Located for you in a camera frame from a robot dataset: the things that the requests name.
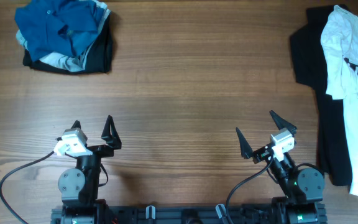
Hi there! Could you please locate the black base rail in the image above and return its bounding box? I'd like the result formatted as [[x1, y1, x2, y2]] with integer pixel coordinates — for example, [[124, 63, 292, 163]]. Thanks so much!
[[50, 203, 328, 224]]

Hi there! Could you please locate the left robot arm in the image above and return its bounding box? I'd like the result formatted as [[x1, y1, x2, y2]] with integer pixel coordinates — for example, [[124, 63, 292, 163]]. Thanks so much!
[[51, 116, 122, 224]]

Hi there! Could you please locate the blue polo shirt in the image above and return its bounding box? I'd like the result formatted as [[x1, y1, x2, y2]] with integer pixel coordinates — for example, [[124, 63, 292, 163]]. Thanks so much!
[[15, 0, 105, 61]]

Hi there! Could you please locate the black folded garment left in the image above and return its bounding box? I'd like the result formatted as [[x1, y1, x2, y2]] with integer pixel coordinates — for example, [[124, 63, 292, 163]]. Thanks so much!
[[22, 10, 113, 75]]

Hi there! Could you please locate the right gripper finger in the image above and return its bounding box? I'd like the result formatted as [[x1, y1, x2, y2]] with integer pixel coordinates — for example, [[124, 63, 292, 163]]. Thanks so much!
[[269, 110, 297, 136], [236, 128, 253, 159]]

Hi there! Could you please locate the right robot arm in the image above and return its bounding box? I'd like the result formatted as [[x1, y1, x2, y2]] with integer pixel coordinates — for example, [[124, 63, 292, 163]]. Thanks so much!
[[226, 110, 327, 224]]

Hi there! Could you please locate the white t-shirt black print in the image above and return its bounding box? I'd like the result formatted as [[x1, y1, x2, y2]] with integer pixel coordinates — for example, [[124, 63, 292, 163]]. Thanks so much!
[[320, 5, 358, 196]]

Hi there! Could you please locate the black garment right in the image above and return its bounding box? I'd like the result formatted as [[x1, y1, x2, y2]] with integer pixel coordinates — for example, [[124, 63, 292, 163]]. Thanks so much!
[[290, 5, 352, 186]]

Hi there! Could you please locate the left black cable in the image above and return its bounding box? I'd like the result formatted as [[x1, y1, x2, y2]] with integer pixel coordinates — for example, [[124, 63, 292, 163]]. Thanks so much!
[[0, 151, 55, 224]]

